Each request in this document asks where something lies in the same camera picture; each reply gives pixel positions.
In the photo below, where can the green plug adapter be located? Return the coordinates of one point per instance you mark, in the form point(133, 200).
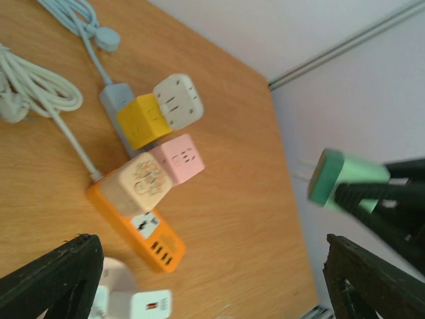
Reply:
point(335, 167)

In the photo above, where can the small white grey adapter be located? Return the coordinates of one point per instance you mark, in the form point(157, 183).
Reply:
point(151, 304)

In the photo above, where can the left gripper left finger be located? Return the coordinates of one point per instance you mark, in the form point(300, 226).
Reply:
point(59, 284)

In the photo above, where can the orange power strip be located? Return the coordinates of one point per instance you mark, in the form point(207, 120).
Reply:
point(148, 234)

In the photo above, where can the white USB charger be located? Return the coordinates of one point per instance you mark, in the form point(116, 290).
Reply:
point(99, 309)

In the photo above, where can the yellow cube socket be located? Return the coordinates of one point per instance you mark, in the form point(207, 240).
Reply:
point(142, 121)

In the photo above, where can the aluminium rail frame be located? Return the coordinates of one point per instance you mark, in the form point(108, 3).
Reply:
point(365, 96)

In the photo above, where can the white square plug adapter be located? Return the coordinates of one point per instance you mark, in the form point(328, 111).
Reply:
point(179, 101)

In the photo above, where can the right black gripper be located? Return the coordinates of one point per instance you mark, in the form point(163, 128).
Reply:
point(393, 212)

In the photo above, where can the blue power strip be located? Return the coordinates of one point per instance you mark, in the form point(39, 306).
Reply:
point(114, 97)

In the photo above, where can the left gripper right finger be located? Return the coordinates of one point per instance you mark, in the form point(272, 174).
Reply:
point(363, 285)

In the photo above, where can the pink round power socket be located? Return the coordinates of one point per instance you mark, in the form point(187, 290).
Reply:
point(121, 284)

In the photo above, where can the pink cube socket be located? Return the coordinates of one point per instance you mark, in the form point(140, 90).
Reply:
point(180, 158)

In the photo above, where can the beige cube socket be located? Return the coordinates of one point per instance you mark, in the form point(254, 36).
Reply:
point(137, 186)

